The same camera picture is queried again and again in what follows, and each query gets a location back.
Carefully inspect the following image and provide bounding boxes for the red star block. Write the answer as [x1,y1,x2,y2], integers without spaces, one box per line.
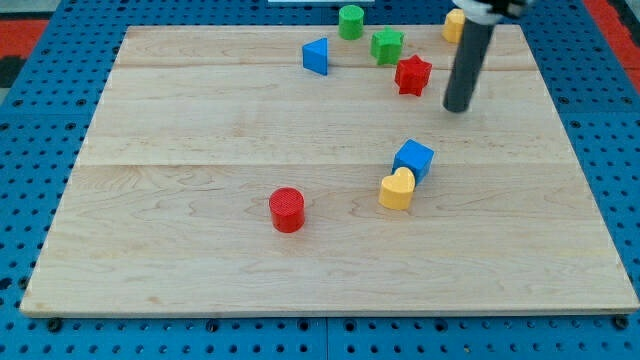
[394,55,433,97]

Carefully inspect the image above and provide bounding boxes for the green star block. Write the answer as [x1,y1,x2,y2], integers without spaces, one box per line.
[370,27,405,65]

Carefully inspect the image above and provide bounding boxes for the yellow block at back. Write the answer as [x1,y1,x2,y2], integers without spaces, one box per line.
[442,8,465,44]

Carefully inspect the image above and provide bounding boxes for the green cylinder block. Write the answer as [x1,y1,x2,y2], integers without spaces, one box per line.
[338,5,365,40]

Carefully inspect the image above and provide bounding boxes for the white and black robot end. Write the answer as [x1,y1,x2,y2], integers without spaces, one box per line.
[453,0,533,24]

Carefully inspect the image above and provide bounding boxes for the wooden board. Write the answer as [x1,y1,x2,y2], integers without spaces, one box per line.
[20,25,639,318]

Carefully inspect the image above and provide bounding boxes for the red cylinder block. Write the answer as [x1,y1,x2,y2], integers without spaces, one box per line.
[269,187,305,233]

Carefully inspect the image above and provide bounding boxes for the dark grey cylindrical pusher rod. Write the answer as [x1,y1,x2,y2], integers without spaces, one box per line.
[443,20,495,113]

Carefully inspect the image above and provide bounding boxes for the blue cube block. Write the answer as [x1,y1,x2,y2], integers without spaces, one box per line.
[391,139,435,185]

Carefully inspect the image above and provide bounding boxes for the blue triangle block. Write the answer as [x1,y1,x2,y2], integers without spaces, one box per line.
[302,38,329,76]

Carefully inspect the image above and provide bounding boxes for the yellow heart block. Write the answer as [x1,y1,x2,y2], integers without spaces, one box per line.
[378,167,416,210]

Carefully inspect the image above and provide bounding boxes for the blue pegboard base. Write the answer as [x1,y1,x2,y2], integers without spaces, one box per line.
[1,1,639,359]

